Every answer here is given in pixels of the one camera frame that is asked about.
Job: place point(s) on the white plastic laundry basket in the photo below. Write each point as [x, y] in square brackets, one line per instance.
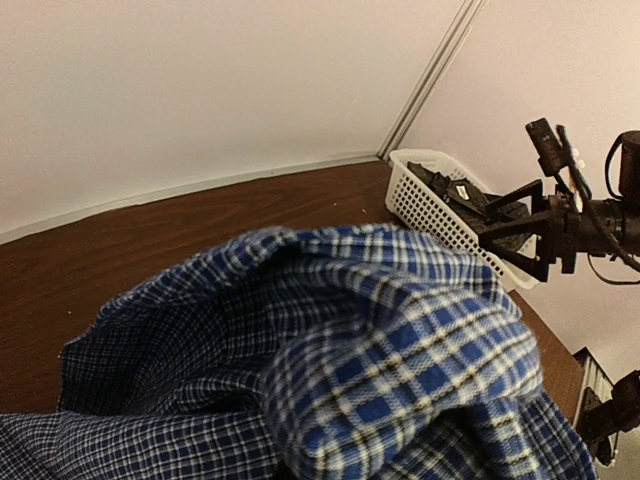
[511, 277]

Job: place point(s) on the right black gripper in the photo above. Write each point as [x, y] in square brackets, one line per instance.
[532, 245]

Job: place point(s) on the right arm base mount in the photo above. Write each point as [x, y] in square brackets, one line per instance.
[625, 401]

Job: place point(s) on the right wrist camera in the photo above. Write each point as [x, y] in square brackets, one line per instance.
[552, 156]

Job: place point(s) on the black garment in basket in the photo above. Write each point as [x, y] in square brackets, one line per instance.
[453, 209]

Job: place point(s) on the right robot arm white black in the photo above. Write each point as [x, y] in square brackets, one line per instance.
[622, 180]

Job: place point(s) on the front aluminium rail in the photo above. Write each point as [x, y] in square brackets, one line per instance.
[594, 415]

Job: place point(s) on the right aluminium frame post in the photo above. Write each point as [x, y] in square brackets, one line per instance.
[441, 59]

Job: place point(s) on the blue checked long sleeve shirt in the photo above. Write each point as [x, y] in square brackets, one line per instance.
[363, 352]

